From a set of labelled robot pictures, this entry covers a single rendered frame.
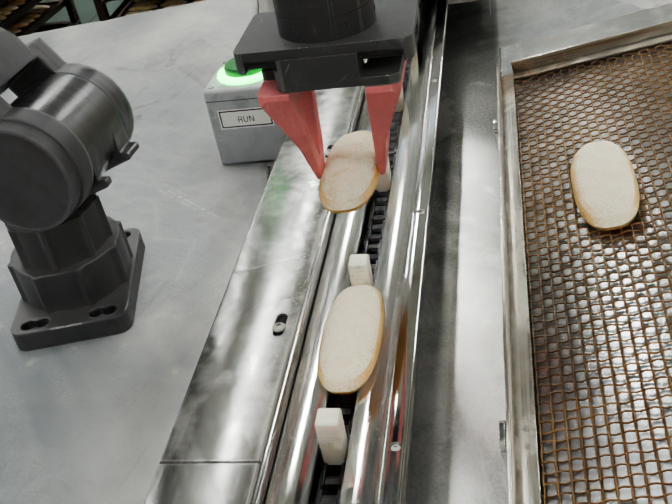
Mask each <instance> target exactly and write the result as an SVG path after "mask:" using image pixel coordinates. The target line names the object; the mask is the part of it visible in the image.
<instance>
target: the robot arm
mask: <svg viewBox="0 0 672 504"><path fill-rule="evenodd" d="M273 5H274V10H275V11H271V12H262V13H258V14H256V15H254V16H253V18H252V19H251V21H250V23H249V25H248V26H247V28H246V30H245V31H244V33H243V35H242V37H241V38H240V40H239V42H238V44H237V45H236V47H235V49H234V50H233V55H234V59H235V63H236V68H237V72H238V74H239V75H243V76H245V75H246V73H247V71H248V70H252V69H262V70H261V72H262V77H263V83H262V85H261V87H260V89H259V91H258V93H257V98H258V102H259V105H260V107H261V108H262V109H263V110H264V111H265V112H266V113H267V114H268V115H269V116H270V118H271V119H272V120H273V121H274V122H275V123H276V124H277V125H278V126H279V127H280V128H281V129H282V130H283V131H284V133H285V134H286V135H287V136H288V137H289V138H290V139H291V140H292V141H293V142H294V143H295V144H296V146H297V147H298V148H299V149H300V151H301V153H302V154H303V156H304V158H305V159H306V161H307V163H308V164H309V166H310V167H311V169H312V171H313V172H314V174H315V176H316V177H317V178H318V179H321V177H322V173H323V169H324V166H325V157H324V147H323V139H322V132H321V126H320V119H319V113H318V106H317V100H316V94H315V90H324V89H335V88H346V87H357V86H365V95H366V101H367V107H368V114H369V120H370V126H371V132H372V138H373V144H374V150H375V156H376V161H377V165H378V169H379V172H380V175H384V174H385V173H386V169H387V163H388V151H389V138H390V126H391V123H392V120H393V116H394V113H395V110H396V106H397V103H398V100H399V97H400V93H401V89H402V84H403V78H404V73H405V67H406V61H407V60H409V59H411V58H412V57H413V56H414V55H415V49H416V42H415V29H416V28H419V23H420V14H419V4H418V0H273ZM367 58H368V62H367V63H364V60H363V59H367ZM8 88H9V89H10V90H11V91H12V92H13V93H14V94H15V95H16V96H17V98H16V99H15V100H14V101H13V102H12V103H11V104H9V103H8V102H6V101H5V100H4V99H3V98H2V97H1V96H0V220H1V221H2V222H4V224H5V226H6V228H7V231H8V234H9V236H10V238H11V240H12V242H13V245H14V247H15V248H14V249H13V251H12V253H11V257H10V262H9V264H8V265H7V267H8V269H9V271H10V273H11V275H12V278H13V280H14V282H15V284H16V286H17V288H18V291H19V293H20V295H21V300H20V302H19V305H18V308H17V311H16V314H15V317H14V320H13V323H12V326H11V329H10V331H11V334H12V336H13V338H14V340H15V342H16V344H17V346H18V348H19V350H21V351H32V350H37V349H43V348H48V347H53V346H58V345H64V344H69V343H74V342H80V341H85V340H90V339H96V338H101V337H106V336H111V335H117V334H121V333H124V332H126V331H128V330H129V329H130V328H131V327H132V326H133V323H134V317H135V311H136V304H137V298H138V291H139V285H140V278H141V272H142V265H143V259H144V253H145V244H144V242H143V239H142V236H141V233H140V230H139V229H137V228H127V229H123V226H122V223H121V221H120V220H114V219H113V218H111V217H110V216H107V215H106V214H105V212H104V209H103V206H102V203H101V201H100V198H99V196H98V195H96V194H95V193H97V192H99V191H101V190H103V189H105V188H107V187H108V186H109V185H110V184H111V183H112V179H111V177H110V176H102V174H103V173H105V172H106V171H108V170H110V169H111V168H113V167H115V166H117V165H120V164H122V163H124V162H126V161H128V160H130V159H131V157H132V156H133V155H134V153H135V152H136V151H137V150H138V148H139V144H138V142H130V141H129V140H130V139H131V136H132V133H133V130H134V117H133V111H132V108H131V105H130V103H129V101H128V99H127V97H126V95H125V94H124V92H123V91H122V90H121V88H120V87H119V86H118V85H117V84H116V83H115V82H114V81H113V80H112V79H111V78H110V77H108V76H107V75H106V74H104V73H103V72H101V71H99V70H98V69H96V68H93V67H91V66H88V65H85V64H80V63H67V62H65V61H64V60H63V59H62V58H61V57H60V56H59V55H58V54H57V53H56V52H55V51H54V50H53V49H52V48H51V47H50V46H48V45H47V44H46V43H45V42H44V41H43V40H42V39H41V38H36V39H34V40H32V41H30V42H29V43H27V44H26V45H25V44H24V43H23V42H22V41H21V40H20V39H19V38H18V37H17V36H16V35H14V34H13V33H12V32H10V31H8V30H6V29H4V28H2V27H0V95H1V94H2V93H3V92H5V91H6V90H7V89H8Z"/></svg>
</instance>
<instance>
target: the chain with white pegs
mask: <svg viewBox="0 0 672 504"><path fill-rule="evenodd" d="M411 61H412V58H411V59H409V60H407V61H406V67H405V73H404V78H403V84H402V89H401V93H400V97H399V100H398V103H397V106H396V110H395V113H394V116H393V120H392V123H391V126H390V138H389V151H388V163H387V169H386V173H385V174H384V175H380V174H379V178H378V182H377V185H376V188H375V190H374V195H373V201H372V206H371V212H370V216H369V222H368V227H367V230H368V231H367V232H366V237H365V243H364V250H363V253H362V254H354V255H350V258H349V262H348V269H349V275H350V280H351V285H352V286H354V285H370V286H373V287H375V282H376V276H377V269H378V263H379V257H380V251H381V245H382V239H383V233H384V226H385V220H386V214H387V208H388V202H389V196H390V190H391V184H392V177H393V171H394V165H395V159H396V153H397V147H398V141H399V134H400V128H401V122H402V116H403V110H404V104H405V98H406V92H407V85H408V79H409V73H410V67H411ZM357 392H358V391H356V392H354V393H351V394H335V402H334V405H333V408H319V409H318V410H317V415H316V420H315V429H316V433H317V437H318V441H319V445H320V449H321V453H322V457H323V463H322V469H323V471H321V473H320V478H319V483H318V489H317V494H316V499H315V504H339V502H340V496H341V490H342V484H343V478H344V472H345V466H346V460H347V453H348V447H349V441H350V435H351V429H352V423H353V417H354V410H355V404H356V398H357ZM342 405H352V407H342ZM344 421H349V423H344ZM330 472H341V474H340V476H330ZM327 491H338V492H337V495H326V494H327Z"/></svg>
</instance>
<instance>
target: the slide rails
mask: <svg viewBox="0 0 672 504"><path fill-rule="evenodd" d="M437 3H438V0H421V6H420V12H419V14H420V23H419V28H417V30H416V36H415V42H416V49H415V55H414V56H413V57H412V61H411V67H410V73H409V79H408V85H407V92H406V98H405V104H404V110H403V116H402V122H401V128H400V134H399V141H398V147H397V153H396V159H395V165H394V171H393V177H392V184H391V190H390V196H389V202H388V208H387V214H386V220H385V226H384V233H383V239H382V245H381V251H380V257H379V263H378V269H377V276H376V282H375V288H376V289H377V290H378V291H379V292H380V294H381V296H382V299H383V304H384V325H383V334H382V340H381V346H380V350H379V355H378V359H377V362H376V365H375V368H374V370H373V373H372V375H371V376H370V378H369V380H368V381H367V382H366V384H365V385H364V386H363V387H362V388H361V389H359V390H358V392H357V398H356V404H355V410H354V417H353V423H352V429H351V435H350V441H349V447H348V453H347V460H346V466H345V472H344V478H343V484H342V490H341V496H340V502H339V504H377V503H378V495H379V486H380V478H381V470H382V461H383V453H384V445H385V436H386V428H387V420H388V411H389V403H390V395H391V386H392V378H393V370H394V361H395V353H396V345H397V336H398V328H399V320H400V311H401V303H402V295H403V286H404V278H405V270H406V261H407V253H408V245H409V236H410V228H411V220H412V211H413V203H414V195H415V186H416V178H417V170H418V161H419V153H420V145H421V136H422V128H423V120H424V111H425V103H426V95H427V86H428V78H429V70H430V61H431V53H432V45H433V36H434V28H435V20H436V11H437ZM364 130H365V131H370V132H371V126H370V120H369V114H368V107H367V101H366V97H365V101H364V105H363V109H362V113H361V117H360V121H359V125H358V129H357V131H364ZM367 204H368V202H367V203H366V204H365V205H364V206H362V207H361V208H360V209H358V210H356V211H353V212H349V213H337V215H336V219H335V223H334V227H333V231H332V235H331V239H330V243H329V247H328V251H327V255H326V259H325V263H324V267H323V271H322V275H321V279H320V283H319V287H318V292H317V296H316V300H315V304H314V308H313V312H312V316H311V320H310V324H309V328H308V332H307V336H306V340H305V344H304V348H303V352H302V356H301V360H300V364H299V369H298V373H297V377H296V381H295V385H294V389H293V393H292V397H291V401H290V405H289V409H288V413H287V417H286V421H285V425H284V429H283V433H282V437H281V441H280V446H279V450H278V454H277V458H276V462H275V466H274V470H273V474H272V478H271V482H270V486H269V490H268V494H267V498H266V502H265V504H308V501H309V496H310V491H311V486H312V481H313V476H314V471H315V466H316V461H317V456H318V451H319V441H318V437H317V433H316V429H315V420H316V415H317V410H318V409H319V408H327V405H328V400H329V395H330V392H329V391H327V390H326V389H325V388H324V387H323V385H322V384H321V382H320V379H319V375H318V367H317V365H318V353H319V347H320V342H321V337H322V333H323V329H324V325H325V321H326V318H327V315H328V313H329V310H330V308H331V306H332V304H333V302H334V300H335V299H336V297H337V296H338V295H339V294H340V293H341V292H342V291H343V290H345V289H346V288H348V287H351V280H350V275H349V269H348V262H349V258H350V255H354V254H358V249H359V244H360V239H361V234H362V229H363V224H364V219H365V214H366V209H367Z"/></svg>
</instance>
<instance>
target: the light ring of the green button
mask: <svg viewBox="0 0 672 504"><path fill-rule="evenodd" d="M224 73H225V72H224V66H223V67H222V68H221V69H220V70H219V72H218V73H217V77H218V80H219V81H220V82H221V83H224V84H228V85H242V84H249V83H253V82H256V81H259V80H262V79H263V77H262V72H260V73H257V74H255V75H251V76H247V77H239V78H234V77H228V76H226V75H225V74H224Z"/></svg>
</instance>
